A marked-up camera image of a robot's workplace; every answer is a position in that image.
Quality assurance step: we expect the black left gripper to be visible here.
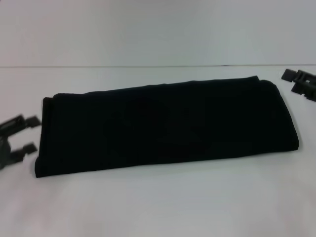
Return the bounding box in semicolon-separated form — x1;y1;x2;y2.
0;114;41;171

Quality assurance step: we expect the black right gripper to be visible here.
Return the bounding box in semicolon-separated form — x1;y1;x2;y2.
281;69;316;103

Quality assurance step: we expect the black shirt with FREE print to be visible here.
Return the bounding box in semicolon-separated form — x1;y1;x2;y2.
34;75;301;179

